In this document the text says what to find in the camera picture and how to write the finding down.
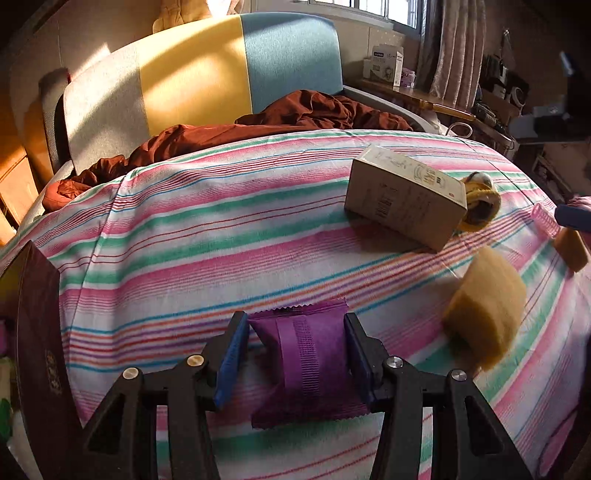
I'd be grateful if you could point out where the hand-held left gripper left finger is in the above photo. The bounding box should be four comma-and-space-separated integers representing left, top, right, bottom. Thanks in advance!
82, 311, 250, 480

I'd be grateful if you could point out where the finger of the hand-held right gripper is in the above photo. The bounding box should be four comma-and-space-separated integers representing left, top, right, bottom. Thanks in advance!
555, 204, 591, 230

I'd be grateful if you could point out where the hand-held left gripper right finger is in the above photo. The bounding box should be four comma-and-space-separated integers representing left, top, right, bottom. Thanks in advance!
344, 312, 534, 480

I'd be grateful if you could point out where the small orange sponge wedge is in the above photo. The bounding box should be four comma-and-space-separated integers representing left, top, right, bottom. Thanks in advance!
553, 227, 589, 273

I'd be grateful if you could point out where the purple snack packet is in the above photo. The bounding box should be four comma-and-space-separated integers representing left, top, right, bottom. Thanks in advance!
248, 298, 377, 430

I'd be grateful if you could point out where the medium yellow sponge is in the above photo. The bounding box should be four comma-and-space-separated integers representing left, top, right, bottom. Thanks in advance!
442, 247, 527, 372

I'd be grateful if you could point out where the pink plastic comb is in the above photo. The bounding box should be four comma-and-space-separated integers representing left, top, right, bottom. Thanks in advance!
531, 203, 561, 238

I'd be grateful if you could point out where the yellow and black rolled sock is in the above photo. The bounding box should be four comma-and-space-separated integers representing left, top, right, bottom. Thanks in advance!
455, 171, 502, 234

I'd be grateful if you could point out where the beige patterned curtain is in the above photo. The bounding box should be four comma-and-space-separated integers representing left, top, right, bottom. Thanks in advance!
418, 0, 485, 112

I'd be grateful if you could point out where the wooden desk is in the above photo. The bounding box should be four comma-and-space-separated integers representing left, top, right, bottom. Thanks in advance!
355, 78, 513, 148

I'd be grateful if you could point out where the brown cardboard box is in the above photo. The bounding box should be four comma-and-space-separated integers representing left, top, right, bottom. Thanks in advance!
344, 144, 468, 252

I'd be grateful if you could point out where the white carton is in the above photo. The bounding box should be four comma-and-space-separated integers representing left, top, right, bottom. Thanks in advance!
362, 45, 404, 87

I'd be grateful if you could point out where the window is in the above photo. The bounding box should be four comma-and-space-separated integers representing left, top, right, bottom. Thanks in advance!
252, 0, 430, 42

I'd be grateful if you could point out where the rust brown blanket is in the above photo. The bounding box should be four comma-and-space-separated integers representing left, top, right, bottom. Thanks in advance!
42, 90, 414, 217

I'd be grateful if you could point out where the grey yellow blue armchair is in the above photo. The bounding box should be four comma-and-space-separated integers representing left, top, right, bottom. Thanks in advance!
62, 13, 444, 176

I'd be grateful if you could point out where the black chair back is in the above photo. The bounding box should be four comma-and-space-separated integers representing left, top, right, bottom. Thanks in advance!
39, 69, 71, 171

